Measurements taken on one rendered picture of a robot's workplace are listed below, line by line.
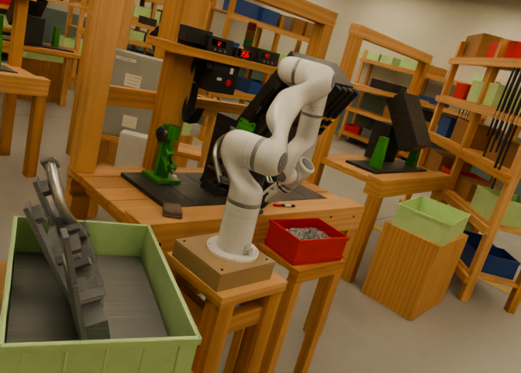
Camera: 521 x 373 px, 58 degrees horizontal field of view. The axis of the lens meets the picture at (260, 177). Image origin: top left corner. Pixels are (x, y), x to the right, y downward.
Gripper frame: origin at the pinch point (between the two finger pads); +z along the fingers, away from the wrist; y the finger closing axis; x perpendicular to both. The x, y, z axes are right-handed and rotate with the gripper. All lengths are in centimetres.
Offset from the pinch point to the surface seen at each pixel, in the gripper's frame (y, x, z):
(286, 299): -4.8, -43.1, 6.9
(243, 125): 4.6, 41.2, -6.0
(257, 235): 2.0, -9.4, 13.1
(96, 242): -82, -10, 1
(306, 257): 2.3, -31.3, -7.3
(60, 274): -105, -28, -20
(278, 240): -3.2, -19.8, -1.8
